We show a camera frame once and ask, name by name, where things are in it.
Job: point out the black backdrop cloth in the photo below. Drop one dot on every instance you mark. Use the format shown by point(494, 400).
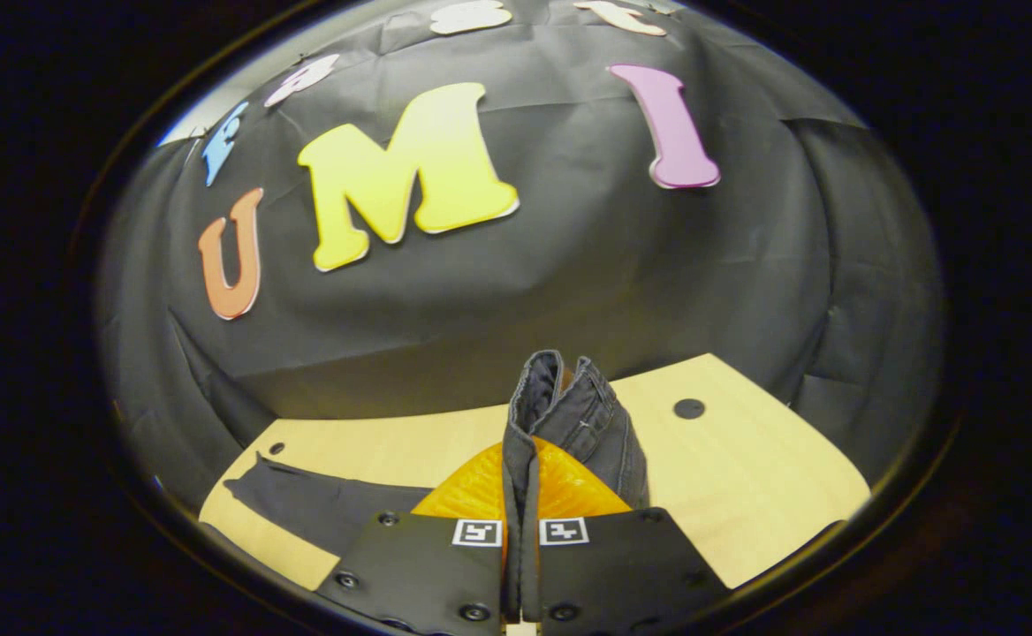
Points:
point(569, 291)

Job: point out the black jeans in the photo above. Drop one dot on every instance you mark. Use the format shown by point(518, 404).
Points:
point(569, 415)

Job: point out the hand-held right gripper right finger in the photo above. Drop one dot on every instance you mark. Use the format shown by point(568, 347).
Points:
point(622, 565)

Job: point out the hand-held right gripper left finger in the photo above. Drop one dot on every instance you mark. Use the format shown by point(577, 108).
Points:
point(428, 565)

